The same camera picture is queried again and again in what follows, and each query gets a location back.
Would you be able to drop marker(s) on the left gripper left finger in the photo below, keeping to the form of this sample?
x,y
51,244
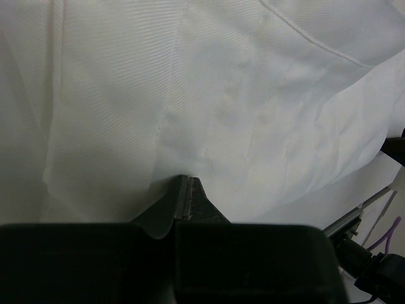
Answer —
x,y
93,262

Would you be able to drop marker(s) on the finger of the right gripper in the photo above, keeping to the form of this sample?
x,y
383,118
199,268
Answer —
x,y
395,148

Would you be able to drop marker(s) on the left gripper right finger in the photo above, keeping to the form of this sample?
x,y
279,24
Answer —
x,y
217,261

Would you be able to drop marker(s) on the white pleated skirt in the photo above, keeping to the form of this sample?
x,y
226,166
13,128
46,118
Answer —
x,y
103,102

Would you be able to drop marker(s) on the aluminium rail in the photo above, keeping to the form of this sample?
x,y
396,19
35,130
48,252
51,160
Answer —
x,y
349,220

